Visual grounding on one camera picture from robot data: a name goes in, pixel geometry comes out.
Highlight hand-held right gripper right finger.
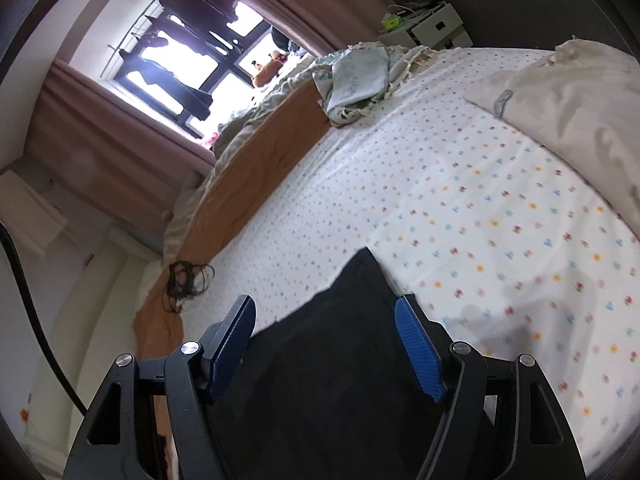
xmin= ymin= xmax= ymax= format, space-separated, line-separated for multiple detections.
xmin=394 ymin=294 xmax=586 ymax=480

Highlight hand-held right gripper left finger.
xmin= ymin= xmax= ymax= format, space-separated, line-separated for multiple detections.
xmin=62 ymin=294 xmax=258 ymax=480

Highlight black long-sleeved shirt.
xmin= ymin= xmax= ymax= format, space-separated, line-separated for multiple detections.
xmin=207 ymin=247 xmax=501 ymax=480

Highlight dark hanging clothes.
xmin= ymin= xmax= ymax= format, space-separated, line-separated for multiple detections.
xmin=162 ymin=0 xmax=242 ymax=28

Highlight white floral bedsheet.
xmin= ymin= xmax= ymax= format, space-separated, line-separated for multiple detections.
xmin=210 ymin=47 xmax=640 ymax=476

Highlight orange blanket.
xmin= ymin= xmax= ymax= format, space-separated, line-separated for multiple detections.
xmin=132 ymin=77 xmax=333 ymax=461

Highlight long dark hanging garment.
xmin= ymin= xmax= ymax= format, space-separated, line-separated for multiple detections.
xmin=125 ymin=55 xmax=214 ymax=122

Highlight orange plush toy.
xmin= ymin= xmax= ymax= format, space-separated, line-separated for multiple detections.
xmin=250 ymin=52 xmax=287 ymax=89

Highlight light blue fringed cloth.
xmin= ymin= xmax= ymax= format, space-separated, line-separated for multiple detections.
xmin=312 ymin=42 xmax=436 ymax=128

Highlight cream folded cloth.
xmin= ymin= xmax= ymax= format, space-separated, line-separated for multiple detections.
xmin=462 ymin=37 xmax=640 ymax=241

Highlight dark round object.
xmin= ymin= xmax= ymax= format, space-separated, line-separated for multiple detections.
xmin=270 ymin=27 xmax=297 ymax=56

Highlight white drawer cabinet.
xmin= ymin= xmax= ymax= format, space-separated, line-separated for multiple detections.
xmin=377 ymin=1 xmax=473 ymax=51

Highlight black cable bundle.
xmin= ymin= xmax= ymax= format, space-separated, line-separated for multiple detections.
xmin=162 ymin=260 xmax=216 ymax=314

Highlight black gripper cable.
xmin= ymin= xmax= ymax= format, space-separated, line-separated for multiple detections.
xmin=0 ymin=222 xmax=88 ymax=417

